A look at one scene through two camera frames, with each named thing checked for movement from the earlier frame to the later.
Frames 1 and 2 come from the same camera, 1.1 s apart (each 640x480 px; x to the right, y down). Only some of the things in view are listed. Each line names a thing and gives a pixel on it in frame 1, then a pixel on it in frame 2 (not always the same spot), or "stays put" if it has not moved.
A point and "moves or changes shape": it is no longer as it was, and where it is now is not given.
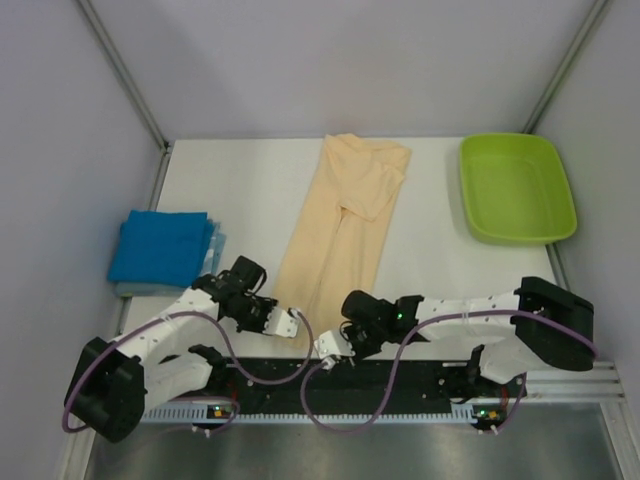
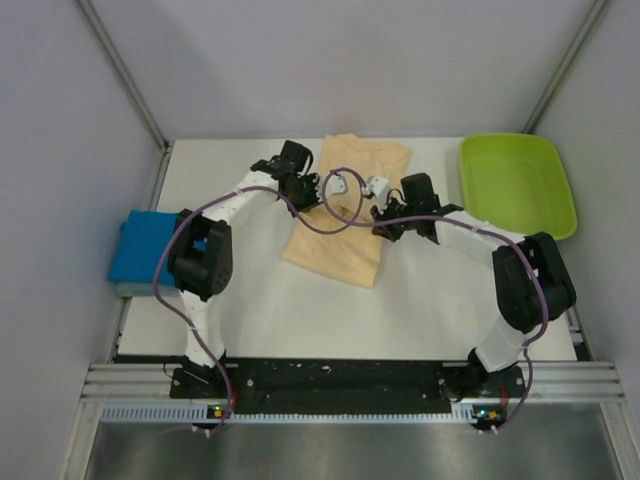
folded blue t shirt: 161,248 stays put
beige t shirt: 336,246 moves or changes shape
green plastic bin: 516,189 stays put
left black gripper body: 253,312 -> 304,194
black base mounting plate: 350,383 stays put
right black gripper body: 367,341 -> 395,211
